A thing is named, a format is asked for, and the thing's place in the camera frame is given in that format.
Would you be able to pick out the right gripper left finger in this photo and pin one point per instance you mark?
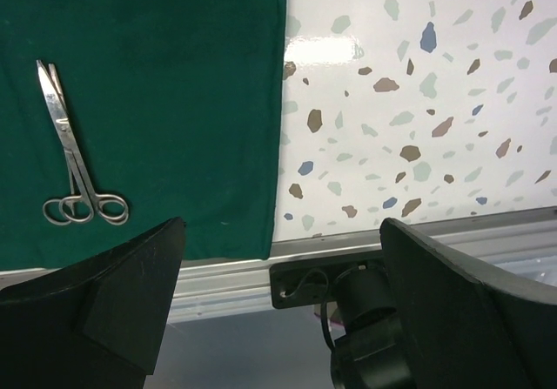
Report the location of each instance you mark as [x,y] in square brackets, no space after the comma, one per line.
[96,324]

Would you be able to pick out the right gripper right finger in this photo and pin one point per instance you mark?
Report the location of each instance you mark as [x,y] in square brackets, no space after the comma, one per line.
[467,323]

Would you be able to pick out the steel ring-handle hemostat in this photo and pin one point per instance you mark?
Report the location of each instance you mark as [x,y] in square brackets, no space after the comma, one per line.
[77,207]

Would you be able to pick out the steel surgical scissors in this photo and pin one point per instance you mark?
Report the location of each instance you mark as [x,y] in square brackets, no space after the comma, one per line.
[112,208]

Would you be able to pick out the dark green surgical cloth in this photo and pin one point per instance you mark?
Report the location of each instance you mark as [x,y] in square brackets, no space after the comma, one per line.
[176,105]

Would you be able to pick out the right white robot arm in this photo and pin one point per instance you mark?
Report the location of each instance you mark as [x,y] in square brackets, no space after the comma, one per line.
[371,353]

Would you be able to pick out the aluminium mounting rail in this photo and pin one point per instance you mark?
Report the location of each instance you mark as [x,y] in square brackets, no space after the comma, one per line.
[219,287]

